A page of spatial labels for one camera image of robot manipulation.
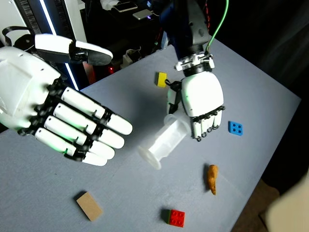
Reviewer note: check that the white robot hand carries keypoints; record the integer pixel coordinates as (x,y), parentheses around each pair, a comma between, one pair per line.
(21,84)
(202,96)

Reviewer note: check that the large clear plastic syringe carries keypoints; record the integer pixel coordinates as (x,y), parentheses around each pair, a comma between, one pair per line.
(166,140)

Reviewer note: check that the yellow rectangular block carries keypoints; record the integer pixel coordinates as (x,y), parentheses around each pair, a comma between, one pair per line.
(160,79)

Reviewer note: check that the blue square four-hole block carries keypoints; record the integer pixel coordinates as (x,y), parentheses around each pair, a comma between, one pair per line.
(235,128)

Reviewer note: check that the orange-brown toy food piece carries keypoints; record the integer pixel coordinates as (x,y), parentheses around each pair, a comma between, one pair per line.
(212,177)

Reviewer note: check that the black curtain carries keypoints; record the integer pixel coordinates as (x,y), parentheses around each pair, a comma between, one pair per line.
(285,60)

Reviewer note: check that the silver power bank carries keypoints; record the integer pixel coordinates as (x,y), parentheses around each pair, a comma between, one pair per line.
(142,15)

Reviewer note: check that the smartphone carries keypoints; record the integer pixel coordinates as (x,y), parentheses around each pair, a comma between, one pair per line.
(125,6)

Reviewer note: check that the grey table cloth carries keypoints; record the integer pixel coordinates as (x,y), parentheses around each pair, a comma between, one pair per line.
(120,188)

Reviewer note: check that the red and green toy brick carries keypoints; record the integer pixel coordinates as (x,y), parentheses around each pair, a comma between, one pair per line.
(176,218)

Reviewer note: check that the tan wooden block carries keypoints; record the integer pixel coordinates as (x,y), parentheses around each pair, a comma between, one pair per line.
(89,206)

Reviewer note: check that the pale beige rounded object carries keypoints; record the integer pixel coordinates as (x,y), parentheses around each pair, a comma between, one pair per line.
(289,212)

